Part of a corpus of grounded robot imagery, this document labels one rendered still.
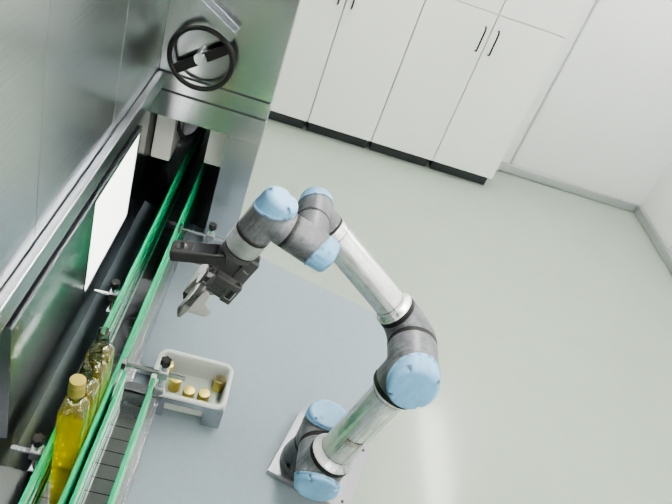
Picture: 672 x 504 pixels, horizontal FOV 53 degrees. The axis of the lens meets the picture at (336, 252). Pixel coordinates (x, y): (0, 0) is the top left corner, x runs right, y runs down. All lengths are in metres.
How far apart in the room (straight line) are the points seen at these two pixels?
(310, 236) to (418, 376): 0.39
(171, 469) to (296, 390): 0.49
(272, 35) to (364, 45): 2.92
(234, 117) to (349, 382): 0.96
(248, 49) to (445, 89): 3.16
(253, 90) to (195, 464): 1.17
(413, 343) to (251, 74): 1.12
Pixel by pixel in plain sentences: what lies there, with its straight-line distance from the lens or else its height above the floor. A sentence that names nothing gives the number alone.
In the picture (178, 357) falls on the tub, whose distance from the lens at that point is 2.08.
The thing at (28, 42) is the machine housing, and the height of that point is 1.86.
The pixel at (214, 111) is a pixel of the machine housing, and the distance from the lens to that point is 2.33.
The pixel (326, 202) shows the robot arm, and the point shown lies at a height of 1.61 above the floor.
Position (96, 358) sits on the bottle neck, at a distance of 1.65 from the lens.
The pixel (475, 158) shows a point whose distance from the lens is 5.51.
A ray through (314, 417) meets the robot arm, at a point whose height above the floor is 1.00.
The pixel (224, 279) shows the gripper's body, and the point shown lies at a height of 1.46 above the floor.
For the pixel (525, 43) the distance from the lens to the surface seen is 5.21.
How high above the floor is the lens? 2.34
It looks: 34 degrees down
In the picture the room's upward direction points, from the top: 22 degrees clockwise
